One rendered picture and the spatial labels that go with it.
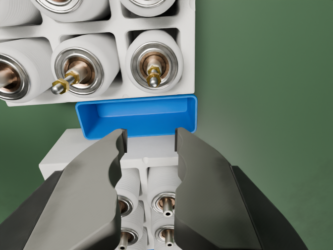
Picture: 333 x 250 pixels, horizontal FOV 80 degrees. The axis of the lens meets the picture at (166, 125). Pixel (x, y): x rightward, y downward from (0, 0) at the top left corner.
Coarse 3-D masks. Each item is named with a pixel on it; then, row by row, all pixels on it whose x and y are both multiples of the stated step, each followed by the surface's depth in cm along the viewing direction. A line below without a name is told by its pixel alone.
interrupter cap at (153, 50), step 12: (144, 48) 30; (156, 48) 30; (168, 48) 30; (132, 60) 31; (144, 60) 31; (168, 60) 31; (132, 72) 32; (144, 72) 32; (168, 72) 32; (144, 84) 33; (168, 84) 33
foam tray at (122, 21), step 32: (192, 0) 34; (0, 32) 35; (32, 32) 35; (64, 32) 35; (96, 32) 36; (128, 32) 40; (192, 32) 36; (192, 64) 39; (64, 96) 41; (128, 96) 42
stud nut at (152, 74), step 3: (153, 72) 25; (150, 75) 25; (153, 75) 25; (156, 75) 25; (159, 75) 25; (147, 78) 25; (150, 78) 25; (159, 78) 25; (147, 81) 25; (159, 81) 25; (159, 84) 25; (156, 87) 26
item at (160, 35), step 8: (144, 32) 36; (152, 32) 32; (160, 32) 33; (136, 40) 30; (144, 40) 30; (152, 40) 30; (160, 40) 30; (168, 40) 30; (128, 48) 31; (136, 48) 30; (176, 48) 31; (128, 56) 31; (176, 56) 31; (128, 64) 32; (128, 72) 32; (176, 80) 33; (144, 88) 34; (168, 88) 34
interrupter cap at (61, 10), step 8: (40, 0) 27; (48, 0) 27; (56, 0) 27; (64, 0) 27; (72, 0) 27; (80, 0) 27; (48, 8) 27; (56, 8) 27; (64, 8) 27; (72, 8) 27
